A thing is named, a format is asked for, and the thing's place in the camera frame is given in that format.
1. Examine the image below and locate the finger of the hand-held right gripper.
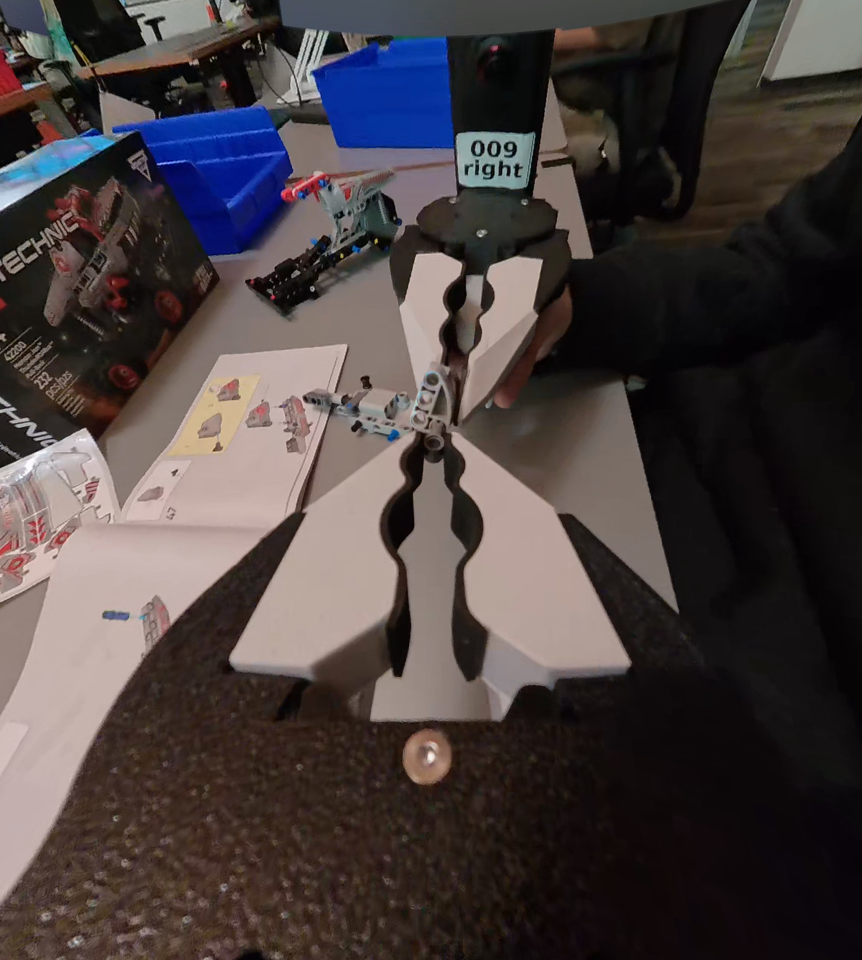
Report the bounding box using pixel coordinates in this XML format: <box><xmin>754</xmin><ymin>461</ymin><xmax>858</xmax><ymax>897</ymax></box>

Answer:
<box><xmin>398</xmin><ymin>252</ymin><xmax>471</xmax><ymax>376</ymax></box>
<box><xmin>458</xmin><ymin>258</ymin><xmax>542</xmax><ymax>429</ymax></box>

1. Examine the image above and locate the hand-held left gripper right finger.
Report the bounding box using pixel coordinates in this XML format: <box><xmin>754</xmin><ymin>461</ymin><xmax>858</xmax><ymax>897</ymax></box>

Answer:
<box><xmin>440</xmin><ymin>437</ymin><xmax>633</xmax><ymax>723</ymax></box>

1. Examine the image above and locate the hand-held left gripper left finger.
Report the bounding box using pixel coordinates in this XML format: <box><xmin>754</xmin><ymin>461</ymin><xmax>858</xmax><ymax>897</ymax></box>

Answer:
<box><xmin>229</xmin><ymin>437</ymin><xmax>426</xmax><ymax>723</ymax></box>

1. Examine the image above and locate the grey toy beam piece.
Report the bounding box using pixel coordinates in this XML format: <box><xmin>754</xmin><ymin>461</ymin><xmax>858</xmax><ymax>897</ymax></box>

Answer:
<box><xmin>410</xmin><ymin>361</ymin><xmax>456</xmax><ymax>453</ymax></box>

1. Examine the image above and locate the grey desk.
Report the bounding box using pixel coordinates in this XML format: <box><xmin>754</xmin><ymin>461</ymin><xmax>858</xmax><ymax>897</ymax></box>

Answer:
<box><xmin>0</xmin><ymin>78</ymin><xmax>681</xmax><ymax>796</ymax></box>

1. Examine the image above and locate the white desk leg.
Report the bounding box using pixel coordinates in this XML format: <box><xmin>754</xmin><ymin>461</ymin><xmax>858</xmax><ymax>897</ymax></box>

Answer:
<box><xmin>279</xmin><ymin>27</ymin><xmax>331</xmax><ymax>108</ymax></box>

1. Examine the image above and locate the wooden desk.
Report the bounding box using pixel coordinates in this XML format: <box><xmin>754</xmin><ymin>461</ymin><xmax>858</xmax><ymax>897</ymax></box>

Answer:
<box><xmin>74</xmin><ymin>18</ymin><xmax>268</xmax><ymax>85</ymax></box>

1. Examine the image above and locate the person's right hand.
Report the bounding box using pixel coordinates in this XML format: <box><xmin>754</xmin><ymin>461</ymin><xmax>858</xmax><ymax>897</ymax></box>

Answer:
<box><xmin>491</xmin><ymin>288</ymin><xmax>576</xmax><ymax>411</ymax></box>

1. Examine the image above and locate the blue plastic bin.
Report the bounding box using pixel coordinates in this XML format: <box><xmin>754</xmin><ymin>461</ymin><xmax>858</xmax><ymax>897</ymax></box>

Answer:
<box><xmin>312</xmin><ymin>40</ymin><xmax>463</xmax><ymax>150</ymax></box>
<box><xmin>113</xmin><ymin>104</ymin><xmax>294</xmax><ymax>257</ymax></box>

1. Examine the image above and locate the grey and red toy assembly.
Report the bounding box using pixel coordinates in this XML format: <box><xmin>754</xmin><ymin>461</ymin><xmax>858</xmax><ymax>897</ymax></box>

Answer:
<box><xmin>280</xmin><ymin>169</ymin><xmax>404</xmax><ymax>252</ymax></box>

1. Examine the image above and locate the small grey toy assembly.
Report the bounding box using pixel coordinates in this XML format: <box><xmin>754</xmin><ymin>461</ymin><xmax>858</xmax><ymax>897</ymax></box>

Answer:
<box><xmin>302</xmin><ymin>373</ymin><xmax>414</xmax><ymax>441</ymax></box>

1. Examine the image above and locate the black toy chassis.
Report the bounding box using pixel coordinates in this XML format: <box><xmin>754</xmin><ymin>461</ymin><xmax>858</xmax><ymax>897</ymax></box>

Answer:
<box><xmin>245</xmin><ymin>234</ymin><xmax>375</xmax><ymax>317</ymax></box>

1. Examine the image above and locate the black office chair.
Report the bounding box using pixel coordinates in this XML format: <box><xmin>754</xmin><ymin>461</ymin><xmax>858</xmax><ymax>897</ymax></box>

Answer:
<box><xmin>551</xmin><ymin>21</ymin><xmax>705</xmax><ymax>226</ymax></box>
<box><xmin>50</xmin><ymin>0</ymin><xmax>148</xmax><ymax>63</ymax></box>

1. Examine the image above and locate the open instruction booklet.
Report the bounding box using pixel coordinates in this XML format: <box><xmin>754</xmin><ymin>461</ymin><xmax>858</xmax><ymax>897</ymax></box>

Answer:
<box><xmin>0</xmin><ymin>344</ymin><xmax>350</xmax><ymax>960</ymax></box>

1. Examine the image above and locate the toy sticker sheet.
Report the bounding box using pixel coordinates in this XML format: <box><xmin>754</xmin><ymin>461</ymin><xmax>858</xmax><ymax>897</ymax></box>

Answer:
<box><xmin>0</xmin><ymin>428</ymin><xmax>121</xmax><ymax>623</ymax></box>

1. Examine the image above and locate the white cabinet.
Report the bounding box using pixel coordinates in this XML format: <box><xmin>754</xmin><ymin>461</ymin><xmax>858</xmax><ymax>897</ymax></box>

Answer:
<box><xmin>759</xmin><ymin>0</ymin><xmax>862</xmax><ymax>85</ymax></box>

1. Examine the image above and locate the black toy set box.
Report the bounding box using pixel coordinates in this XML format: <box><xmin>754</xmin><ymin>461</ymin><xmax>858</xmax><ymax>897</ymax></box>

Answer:
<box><xmin>0</xmin><ymin>132</ymin><xmax>221</xmax><ymax>490</ymax></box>

